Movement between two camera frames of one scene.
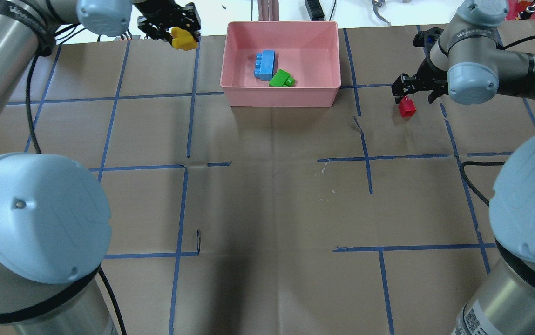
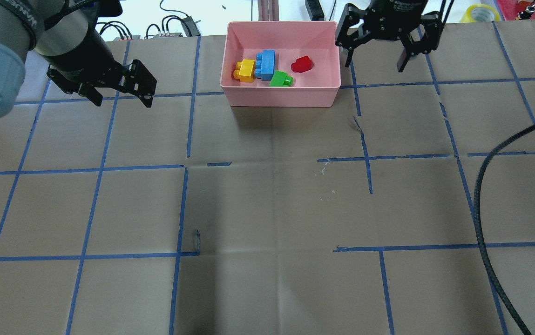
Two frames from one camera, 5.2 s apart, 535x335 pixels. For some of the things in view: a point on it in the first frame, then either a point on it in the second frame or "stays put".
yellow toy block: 183,39 to 245,70
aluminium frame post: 268,10 stays put
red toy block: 407,107 to 304,63
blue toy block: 264,64 stays put
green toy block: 282,78 stays put
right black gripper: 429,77 to 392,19
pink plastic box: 309,51 stays put
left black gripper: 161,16 to 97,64
